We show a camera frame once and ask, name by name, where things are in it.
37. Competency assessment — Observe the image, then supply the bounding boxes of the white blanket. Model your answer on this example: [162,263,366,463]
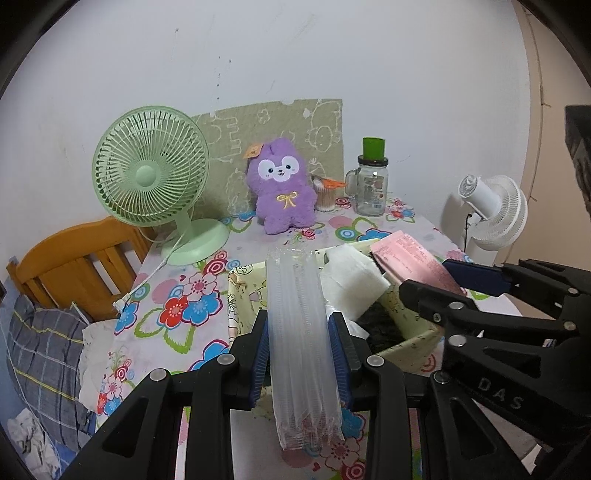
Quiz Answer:
[78,318,122,408]

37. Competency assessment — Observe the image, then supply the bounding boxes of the green printed board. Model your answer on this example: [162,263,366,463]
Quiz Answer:
[191,98,345,219]

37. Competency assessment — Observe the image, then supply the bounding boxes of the white towel pack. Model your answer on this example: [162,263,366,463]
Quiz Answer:
[318,244,391,320]

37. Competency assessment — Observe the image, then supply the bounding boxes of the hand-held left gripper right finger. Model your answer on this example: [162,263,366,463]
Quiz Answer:
[327,311,520,480]

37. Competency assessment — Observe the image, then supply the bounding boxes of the blue bed sheet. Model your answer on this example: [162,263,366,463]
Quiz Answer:
[0,369,95,480]

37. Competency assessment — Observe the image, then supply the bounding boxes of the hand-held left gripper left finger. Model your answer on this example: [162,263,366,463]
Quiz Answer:
[60,309,271,480]

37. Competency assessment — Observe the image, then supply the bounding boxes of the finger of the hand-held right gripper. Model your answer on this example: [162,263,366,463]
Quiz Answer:
[441,258,591,302]
[398,278,574,339]

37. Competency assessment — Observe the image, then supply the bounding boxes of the white standing fan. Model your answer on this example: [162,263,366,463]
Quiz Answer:
[457,174,528,252]

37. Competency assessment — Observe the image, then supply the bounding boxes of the yellow printed storage box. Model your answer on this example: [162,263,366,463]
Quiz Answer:
[228,244,443,411]

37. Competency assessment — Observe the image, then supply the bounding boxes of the grey plaid pillow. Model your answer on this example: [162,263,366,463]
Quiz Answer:
[0,295,98,446]

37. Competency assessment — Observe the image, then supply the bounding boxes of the orange scissors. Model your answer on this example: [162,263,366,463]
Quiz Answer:
[311,175,347,191]

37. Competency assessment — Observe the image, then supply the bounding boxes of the crumpled white cloth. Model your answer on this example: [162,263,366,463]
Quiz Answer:
[7,408,62,477]

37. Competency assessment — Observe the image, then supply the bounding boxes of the black fan cable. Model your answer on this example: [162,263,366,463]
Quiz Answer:
[462,211,477,253]

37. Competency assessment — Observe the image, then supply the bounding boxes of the floral tablecloth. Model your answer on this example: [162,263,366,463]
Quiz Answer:
[78,198,522,480]

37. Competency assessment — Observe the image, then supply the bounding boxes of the white fan power cable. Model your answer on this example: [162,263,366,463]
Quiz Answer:
[113,230,186,315]

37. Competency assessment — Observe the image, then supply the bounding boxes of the green desk fan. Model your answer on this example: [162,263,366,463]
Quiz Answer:
[91,106,230,266]

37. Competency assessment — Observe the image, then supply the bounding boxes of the beige door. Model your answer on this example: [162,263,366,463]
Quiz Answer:
[517,0,591,278]

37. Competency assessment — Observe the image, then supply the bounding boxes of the cotton swab container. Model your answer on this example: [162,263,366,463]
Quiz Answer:
[314,182,340,212]

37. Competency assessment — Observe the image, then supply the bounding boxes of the dark cloth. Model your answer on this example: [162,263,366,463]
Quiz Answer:
[358,300,408,354]

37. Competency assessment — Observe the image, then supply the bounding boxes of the pink packet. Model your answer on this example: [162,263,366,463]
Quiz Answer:
[370,232,467,297]

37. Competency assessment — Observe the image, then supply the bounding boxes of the purple plush toy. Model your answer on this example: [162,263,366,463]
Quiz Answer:
[245,137,318,234]

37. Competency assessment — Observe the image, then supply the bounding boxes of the wooden headboard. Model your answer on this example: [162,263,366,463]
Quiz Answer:
[7,217,151,321]

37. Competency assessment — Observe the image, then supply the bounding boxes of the clear plastic packet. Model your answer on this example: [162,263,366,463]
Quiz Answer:
[265,247,345,450]

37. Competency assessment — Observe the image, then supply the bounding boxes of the glass jar with green lid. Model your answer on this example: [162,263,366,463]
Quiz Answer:
[345,137,389,217]

